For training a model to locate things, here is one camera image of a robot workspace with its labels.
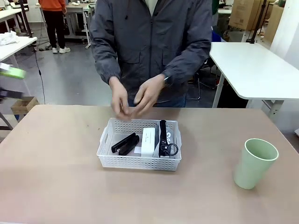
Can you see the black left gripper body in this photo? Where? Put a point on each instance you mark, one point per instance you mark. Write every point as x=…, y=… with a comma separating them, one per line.
x=10, y=95

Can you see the black stapler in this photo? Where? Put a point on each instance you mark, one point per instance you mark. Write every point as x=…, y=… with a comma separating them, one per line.
x=126, y=142

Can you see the white perforated plastic basket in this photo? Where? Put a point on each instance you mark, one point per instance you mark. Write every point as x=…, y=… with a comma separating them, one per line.
x=130, y=164

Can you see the white rectangular box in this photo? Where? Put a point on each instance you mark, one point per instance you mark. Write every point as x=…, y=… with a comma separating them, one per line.
x=148, y=142

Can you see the person's left forearm grey sleeve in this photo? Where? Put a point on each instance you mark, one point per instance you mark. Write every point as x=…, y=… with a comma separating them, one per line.
x=189, y=60

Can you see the person's right forearm grey sleeve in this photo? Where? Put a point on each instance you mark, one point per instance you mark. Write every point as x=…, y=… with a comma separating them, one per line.
x=105, y=63

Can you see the person's right hand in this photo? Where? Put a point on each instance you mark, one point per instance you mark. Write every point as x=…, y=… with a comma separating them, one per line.
x=120, y=98

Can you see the person's left hand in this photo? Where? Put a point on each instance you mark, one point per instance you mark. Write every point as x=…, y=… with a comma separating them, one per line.
x=149, y=93

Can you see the small open cardboard box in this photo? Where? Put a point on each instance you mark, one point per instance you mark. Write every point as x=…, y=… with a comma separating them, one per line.
x=25, y=106

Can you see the white table with crumpled cloth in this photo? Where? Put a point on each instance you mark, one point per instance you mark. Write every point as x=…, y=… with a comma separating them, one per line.
x=11, y=50

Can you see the grey metal stand leg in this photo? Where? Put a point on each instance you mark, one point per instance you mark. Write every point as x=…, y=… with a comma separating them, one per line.
x=5, y=121

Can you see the crumpled white cloth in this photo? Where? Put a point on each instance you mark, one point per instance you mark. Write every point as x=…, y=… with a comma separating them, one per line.
x=8, y=38

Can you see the white desk with black legs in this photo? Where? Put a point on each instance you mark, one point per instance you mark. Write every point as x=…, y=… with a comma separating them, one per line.
x=11, y=14

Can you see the person in orange top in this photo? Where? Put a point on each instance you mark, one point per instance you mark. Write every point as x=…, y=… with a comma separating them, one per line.
x=54, y=21

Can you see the white workbench desk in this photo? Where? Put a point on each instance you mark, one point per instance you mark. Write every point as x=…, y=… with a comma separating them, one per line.
x=77, y=8

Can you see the white rectangular label sticker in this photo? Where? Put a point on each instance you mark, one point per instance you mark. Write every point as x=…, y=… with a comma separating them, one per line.
x=137, y=150

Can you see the person in grey jacket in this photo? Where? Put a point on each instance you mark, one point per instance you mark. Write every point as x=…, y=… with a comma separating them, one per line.
x=151, y=46

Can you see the black wrist watch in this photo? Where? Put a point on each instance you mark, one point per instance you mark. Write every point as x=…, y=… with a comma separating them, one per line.
x=167, y=80

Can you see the black scissors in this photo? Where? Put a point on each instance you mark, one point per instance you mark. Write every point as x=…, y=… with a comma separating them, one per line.
x=162, y=133

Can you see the clear plastic bag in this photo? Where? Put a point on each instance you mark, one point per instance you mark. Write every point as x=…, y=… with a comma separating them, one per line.
x=170, y=135

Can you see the black chair under table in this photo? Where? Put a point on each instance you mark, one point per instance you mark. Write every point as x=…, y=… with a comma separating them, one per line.
x=205, y=79

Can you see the large white table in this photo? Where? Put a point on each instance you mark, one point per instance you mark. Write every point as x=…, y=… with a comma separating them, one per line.
x=252, y=70

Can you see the large brown cardboard box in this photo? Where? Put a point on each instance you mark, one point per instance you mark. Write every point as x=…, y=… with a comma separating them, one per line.
x=245, y=14

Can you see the black pole stand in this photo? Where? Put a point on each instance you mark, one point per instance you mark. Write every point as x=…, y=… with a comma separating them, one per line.
x=257, y=23

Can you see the pale green plastic cup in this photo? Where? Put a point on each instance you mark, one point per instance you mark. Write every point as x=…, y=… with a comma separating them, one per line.
x=250, y=168

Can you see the tall brown cardboard box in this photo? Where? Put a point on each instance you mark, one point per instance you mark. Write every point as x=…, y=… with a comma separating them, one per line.
x=274, y=21

